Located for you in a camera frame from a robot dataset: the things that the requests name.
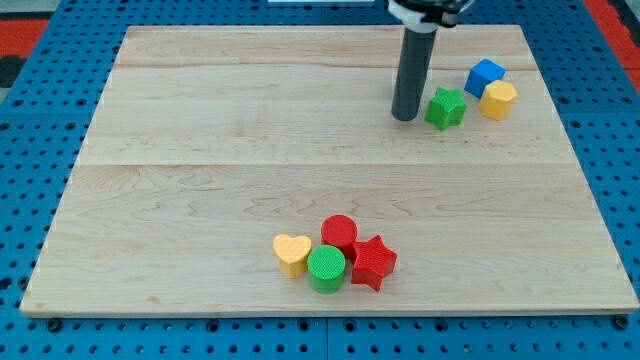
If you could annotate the green star block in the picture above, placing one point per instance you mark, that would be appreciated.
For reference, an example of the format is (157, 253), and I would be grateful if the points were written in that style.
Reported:
(447, 108)

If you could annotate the red star block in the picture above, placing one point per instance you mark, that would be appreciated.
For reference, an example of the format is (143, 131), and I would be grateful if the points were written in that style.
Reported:
(373, 262)

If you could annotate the yellow hexagon block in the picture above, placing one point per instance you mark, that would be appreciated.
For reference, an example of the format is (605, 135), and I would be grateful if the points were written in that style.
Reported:
(498, 99)

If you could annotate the light wooden board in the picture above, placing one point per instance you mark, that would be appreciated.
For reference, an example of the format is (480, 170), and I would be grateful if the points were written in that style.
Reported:
(209, 141)

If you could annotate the yellow heart block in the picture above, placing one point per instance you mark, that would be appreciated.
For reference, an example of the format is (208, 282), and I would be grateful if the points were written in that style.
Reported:
(292, 253)

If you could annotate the red cylinder block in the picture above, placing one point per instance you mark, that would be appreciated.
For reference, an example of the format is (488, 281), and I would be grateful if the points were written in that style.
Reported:
(341, 232)

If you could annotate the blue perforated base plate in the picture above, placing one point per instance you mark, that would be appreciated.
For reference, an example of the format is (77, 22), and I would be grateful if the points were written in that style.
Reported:
(61, 55)

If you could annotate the blue cube block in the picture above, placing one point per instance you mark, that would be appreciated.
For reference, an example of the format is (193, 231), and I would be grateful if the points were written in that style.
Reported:
(481, 75)

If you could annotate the green cylinder block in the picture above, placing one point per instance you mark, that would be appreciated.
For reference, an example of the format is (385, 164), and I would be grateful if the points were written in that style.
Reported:
(326, 265)

